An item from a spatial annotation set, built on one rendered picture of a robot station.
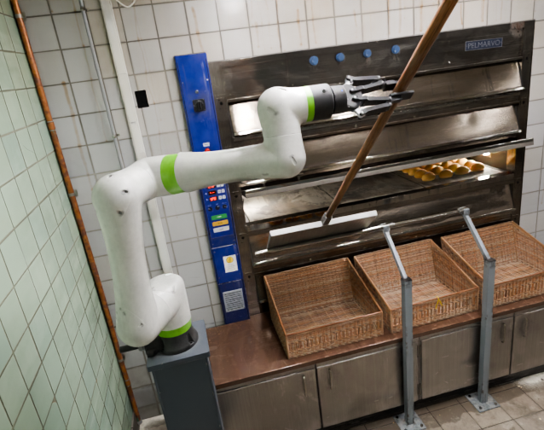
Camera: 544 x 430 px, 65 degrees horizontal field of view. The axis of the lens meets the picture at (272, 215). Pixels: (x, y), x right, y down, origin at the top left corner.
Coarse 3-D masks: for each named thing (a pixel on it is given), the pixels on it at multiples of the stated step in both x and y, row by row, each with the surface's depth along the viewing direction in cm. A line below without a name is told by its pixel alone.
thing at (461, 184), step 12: (468, 180) 281; (480, 180) 279; (492, 180) 281; (504, 180) 283; (408, 192) 273; (420, 192) 272; (432, 192) 274; (444, 192) 276; (348, 204) 267; (360, 204) 265; (372, 204) 267; (384, 204) 269; (288, 216) 260; (300, 216) 259; (312, 216) 261; (252, 228) 255; (264, 228) 256
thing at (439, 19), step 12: (444, 0) 91; (456, 0) 90; (444, 12) 93; (432, 24) 97; (432, 36) 99; (420, 48) 103; (420, 60) 106; (408, 72) 111; (396, 84) 117; (408, 84) 116; (384, 120) 130; (372, 132) 137; (372, 144) 142; (360, 156) 150; (348, 180) 167; (336, 204) 187
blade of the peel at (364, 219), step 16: (304, 224) 209; (320, 224) 210; (336, 224) 213; (352, 224) 220; (368, 224) 227; (272, 240) 211; (288, 240) 218; (304, 240) 225; (336, 240) 239; (272, 256) 238
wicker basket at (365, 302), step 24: (312, 264) 268; (288, 288) 265; (312, 288) 268; (336, 288) 271; (360, 288) 258; (312, 312) 265; (336, 312) 262; (288, 336) 224; (312, 336) 227; (336, 336) 231; (360, 336) 235
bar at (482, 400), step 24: (432, 216) 235; (312, 240) 224; (480, 240) 232; (408, 288) 219; (408, 312) 224; (408, 336) 228; (480, 336) 245; (408, 360) 234; (480, 360) 250; (408, 384) 239; (480, 384) 254; (408, 408) 245; (480, 408) 253
